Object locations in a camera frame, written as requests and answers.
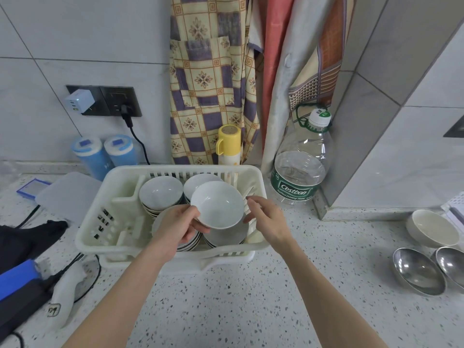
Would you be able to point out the person's left hand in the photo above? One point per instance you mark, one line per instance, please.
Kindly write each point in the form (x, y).
(176, 228)

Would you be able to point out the person's right hand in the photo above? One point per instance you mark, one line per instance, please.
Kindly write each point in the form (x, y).
(272, 222)

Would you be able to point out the person's right thumb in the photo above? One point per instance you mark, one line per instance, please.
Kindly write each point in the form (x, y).
(252, 215)

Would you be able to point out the person's left thumb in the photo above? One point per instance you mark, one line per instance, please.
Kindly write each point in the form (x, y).
(191, 213)

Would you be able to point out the white ceramic bowl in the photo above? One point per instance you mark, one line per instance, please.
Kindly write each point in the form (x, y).
(431, 228)
(221, 204)

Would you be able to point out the person's left forearm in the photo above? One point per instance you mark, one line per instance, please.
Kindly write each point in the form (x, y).
(123, 297)

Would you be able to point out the person's right forearm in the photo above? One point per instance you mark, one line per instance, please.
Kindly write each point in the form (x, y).
(319, 297)

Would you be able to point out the stacks of white bowls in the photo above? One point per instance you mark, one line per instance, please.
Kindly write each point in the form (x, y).
(161, 193)

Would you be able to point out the large clear water bottle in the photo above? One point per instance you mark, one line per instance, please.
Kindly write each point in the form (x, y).
(301, 166)

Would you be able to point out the yellow lidded white bottle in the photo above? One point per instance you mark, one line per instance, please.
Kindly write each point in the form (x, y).
(228, 144)

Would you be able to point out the white plastic dish rack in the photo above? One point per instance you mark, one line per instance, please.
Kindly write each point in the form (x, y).
(108, 231)

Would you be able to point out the blue lidded canister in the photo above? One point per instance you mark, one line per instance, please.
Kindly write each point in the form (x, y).
(89, 155)
(121, 150)

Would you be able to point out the translucent plastic board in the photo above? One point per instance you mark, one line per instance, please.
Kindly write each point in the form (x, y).
(69, 197)

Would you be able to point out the yellow purple patterned apron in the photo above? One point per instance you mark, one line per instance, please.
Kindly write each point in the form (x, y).
(206, 86)

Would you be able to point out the white handheld device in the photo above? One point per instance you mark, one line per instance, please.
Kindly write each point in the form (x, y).
(67, 293)

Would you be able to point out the pink hanging cloth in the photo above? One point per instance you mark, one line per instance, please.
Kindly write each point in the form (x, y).
(277, 68)

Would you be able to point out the grey orange patterned apron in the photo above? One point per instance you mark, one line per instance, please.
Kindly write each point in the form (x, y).
(308, 68)

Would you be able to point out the white charger plug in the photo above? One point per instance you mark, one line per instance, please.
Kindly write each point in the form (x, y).
(79, 101)

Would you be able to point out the blue framed card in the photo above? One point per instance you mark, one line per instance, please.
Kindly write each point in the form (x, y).
(33, 187)

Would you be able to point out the black cloth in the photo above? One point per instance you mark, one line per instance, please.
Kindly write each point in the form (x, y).
(25, 242)

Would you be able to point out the steel bowl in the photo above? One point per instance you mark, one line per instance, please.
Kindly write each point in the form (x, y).
(418, 271)
(453, 266)

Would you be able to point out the blue device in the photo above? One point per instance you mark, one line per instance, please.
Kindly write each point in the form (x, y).
(16, 279)

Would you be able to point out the black power adapter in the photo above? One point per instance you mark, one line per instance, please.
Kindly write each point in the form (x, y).
(21, 308)

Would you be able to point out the black wall socket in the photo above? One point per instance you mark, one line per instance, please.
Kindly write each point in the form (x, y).
(116, 99)
(98, 103)

